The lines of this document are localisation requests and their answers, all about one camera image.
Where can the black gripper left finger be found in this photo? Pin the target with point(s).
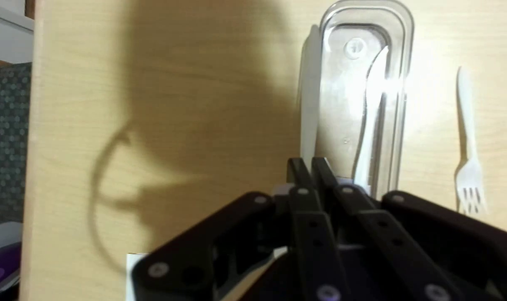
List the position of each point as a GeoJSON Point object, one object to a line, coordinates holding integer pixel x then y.
{"type": "Point", "coordinates": [314, 251]}

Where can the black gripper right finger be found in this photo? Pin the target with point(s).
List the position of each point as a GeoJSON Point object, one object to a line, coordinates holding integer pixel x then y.
{"type": "Point", "coordinates": [387, 240]}

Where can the white plastic fork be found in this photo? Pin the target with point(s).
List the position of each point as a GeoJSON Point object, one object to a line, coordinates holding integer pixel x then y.
{"type": "Point", "coordinates": [469, 178]}

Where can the clear plastic container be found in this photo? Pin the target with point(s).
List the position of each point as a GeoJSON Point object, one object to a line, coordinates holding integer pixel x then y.
{"type": "Point", "coordinates": [347, 84]}

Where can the white purple plastic package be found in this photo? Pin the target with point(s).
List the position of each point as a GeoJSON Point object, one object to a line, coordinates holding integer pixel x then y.
{"type": "Point", "coordinates": [2, 261]}

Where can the dark patterned seat cushion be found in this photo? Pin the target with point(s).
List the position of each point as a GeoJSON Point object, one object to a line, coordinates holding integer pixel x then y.
{"type": "Point", "coordinates": [7, 144]}

